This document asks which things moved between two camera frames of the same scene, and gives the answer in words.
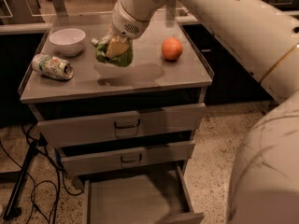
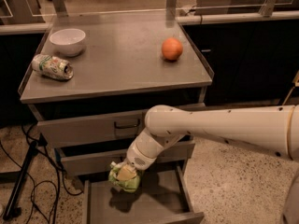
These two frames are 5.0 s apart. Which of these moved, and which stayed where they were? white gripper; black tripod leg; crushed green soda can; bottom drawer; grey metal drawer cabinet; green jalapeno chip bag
Moved: green jalapeno chip bag; white gripper
Stayed: grey metal drawer cabinet; black tripod leg; crushed green soda can; bottom drawer
